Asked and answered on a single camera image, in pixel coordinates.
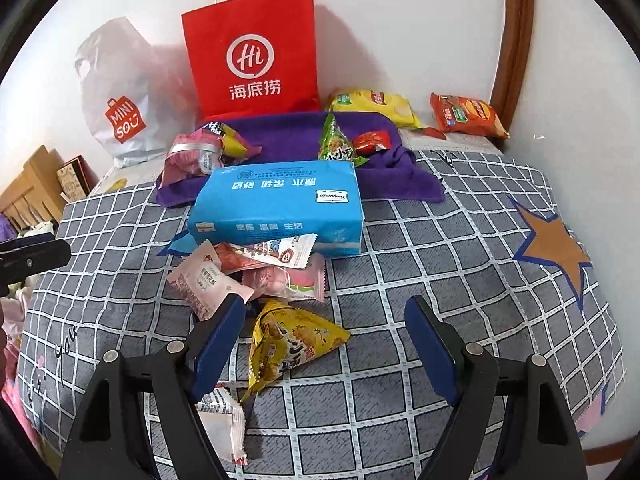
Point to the white plastic shopping bag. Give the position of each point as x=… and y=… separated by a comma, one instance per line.
x=125, y=100

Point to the wooden headboard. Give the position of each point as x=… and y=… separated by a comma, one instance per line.
x=25, y=190

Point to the brown wooden door frame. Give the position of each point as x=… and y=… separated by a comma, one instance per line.
x=515, y=50

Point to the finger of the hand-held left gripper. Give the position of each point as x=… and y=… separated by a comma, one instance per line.
x=35, y=259

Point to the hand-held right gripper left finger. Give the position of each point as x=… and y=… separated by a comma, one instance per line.
x=220, y=345

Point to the yellow triangular snack packet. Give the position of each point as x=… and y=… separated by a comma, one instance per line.
x=290, y=340

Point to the orange snack bag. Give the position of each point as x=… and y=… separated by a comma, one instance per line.
x=467, y=115

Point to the red paper carrier bag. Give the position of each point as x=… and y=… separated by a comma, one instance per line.
x=250, y=35

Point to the small red snack packet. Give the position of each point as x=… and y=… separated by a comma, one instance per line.
x=371, y=141

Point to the pink and yellow triangular packet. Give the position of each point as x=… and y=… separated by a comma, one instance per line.
x=235, y=140

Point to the pink cake packet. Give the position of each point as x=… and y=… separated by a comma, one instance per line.
x=190, y=160

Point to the grey checked bed sheet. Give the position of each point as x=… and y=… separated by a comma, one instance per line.
x=450, y=270

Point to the purple towel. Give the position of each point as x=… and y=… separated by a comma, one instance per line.
x=390, y=170

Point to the small yellow toy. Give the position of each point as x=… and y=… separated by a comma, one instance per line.
x=116, y=184

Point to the white and pink snack packet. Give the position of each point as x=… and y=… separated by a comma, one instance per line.
x=220, y=425

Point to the patterned cardboard box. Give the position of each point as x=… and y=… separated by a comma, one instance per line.
x=75, y=177

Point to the light pink pastry packet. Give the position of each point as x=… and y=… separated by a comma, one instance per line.
x=205, y=280

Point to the yellow snack bag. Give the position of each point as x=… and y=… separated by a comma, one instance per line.
x=375, y=105

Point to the green triangular snack packet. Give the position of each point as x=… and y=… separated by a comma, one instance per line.
x=337, y=145

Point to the pale pink soft packet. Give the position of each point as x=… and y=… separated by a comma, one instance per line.
x=290, y=280

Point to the white cartoon snack packet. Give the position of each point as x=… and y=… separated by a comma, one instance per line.
x=280, y=252

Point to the blue tissue pack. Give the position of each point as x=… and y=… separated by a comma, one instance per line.
x=280, y=205

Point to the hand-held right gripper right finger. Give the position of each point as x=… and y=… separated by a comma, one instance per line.
x=430, y=350

